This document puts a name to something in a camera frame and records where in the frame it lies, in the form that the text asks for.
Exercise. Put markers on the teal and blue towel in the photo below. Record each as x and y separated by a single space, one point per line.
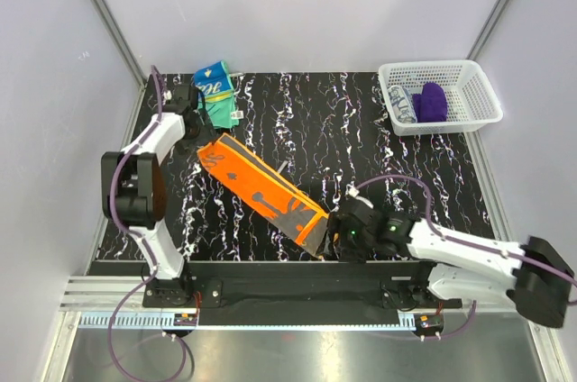
216 86

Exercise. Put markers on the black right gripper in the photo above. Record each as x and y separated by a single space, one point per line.
348 255

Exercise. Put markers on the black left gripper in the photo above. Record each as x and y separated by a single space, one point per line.
206 134

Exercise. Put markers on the orange and grey towel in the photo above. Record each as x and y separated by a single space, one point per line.
266 191

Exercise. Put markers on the aluminium frame rail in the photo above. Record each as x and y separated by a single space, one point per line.
91 293

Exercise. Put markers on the white plastic basket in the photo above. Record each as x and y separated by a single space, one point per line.
472 102

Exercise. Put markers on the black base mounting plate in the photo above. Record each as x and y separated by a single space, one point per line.
400 284

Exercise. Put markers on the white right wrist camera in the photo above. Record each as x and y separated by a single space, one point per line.
354 193

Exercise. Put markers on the white blue rolled towel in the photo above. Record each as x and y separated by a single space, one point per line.
401 101

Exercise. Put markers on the purple rolled towel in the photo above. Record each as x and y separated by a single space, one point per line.
431 104

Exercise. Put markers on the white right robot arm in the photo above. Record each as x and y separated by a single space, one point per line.
532 276

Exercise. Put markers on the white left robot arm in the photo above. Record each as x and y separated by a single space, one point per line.
134 196

